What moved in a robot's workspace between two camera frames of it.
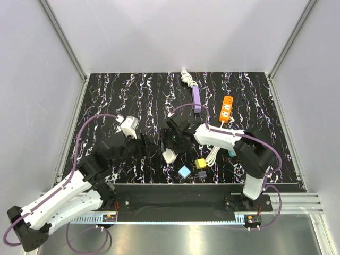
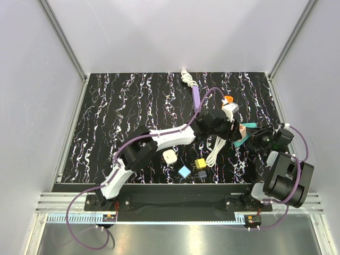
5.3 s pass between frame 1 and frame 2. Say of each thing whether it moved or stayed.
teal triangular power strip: moved
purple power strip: stayed
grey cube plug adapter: stayed
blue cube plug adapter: stayed
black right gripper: moved
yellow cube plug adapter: stayed
